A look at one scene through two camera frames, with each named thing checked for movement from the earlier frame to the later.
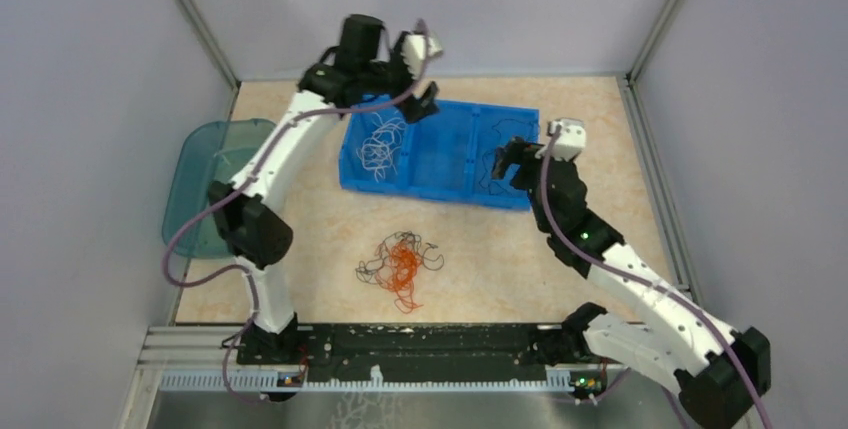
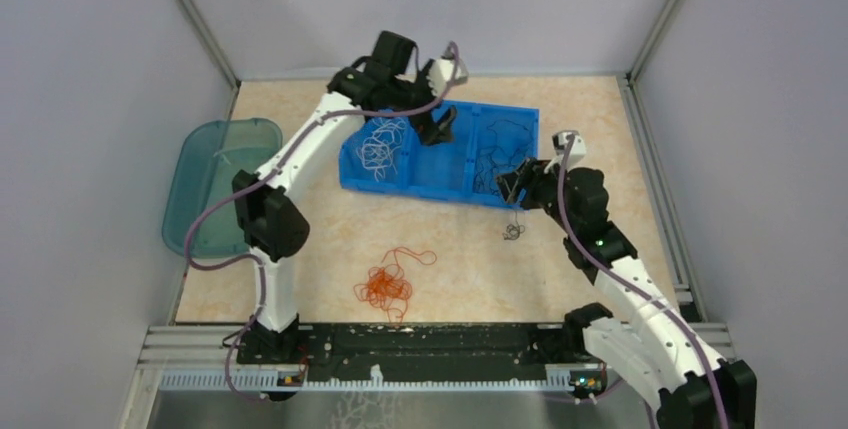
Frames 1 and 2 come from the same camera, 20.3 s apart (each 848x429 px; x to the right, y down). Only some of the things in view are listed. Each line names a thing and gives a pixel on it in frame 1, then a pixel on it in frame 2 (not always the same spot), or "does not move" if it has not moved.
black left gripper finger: x=416 y=108 -> x=443 y=131
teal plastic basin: x=203 y=154 does not move
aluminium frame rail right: x=653 y=169 does not move
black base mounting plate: x=414 y=353 does not move
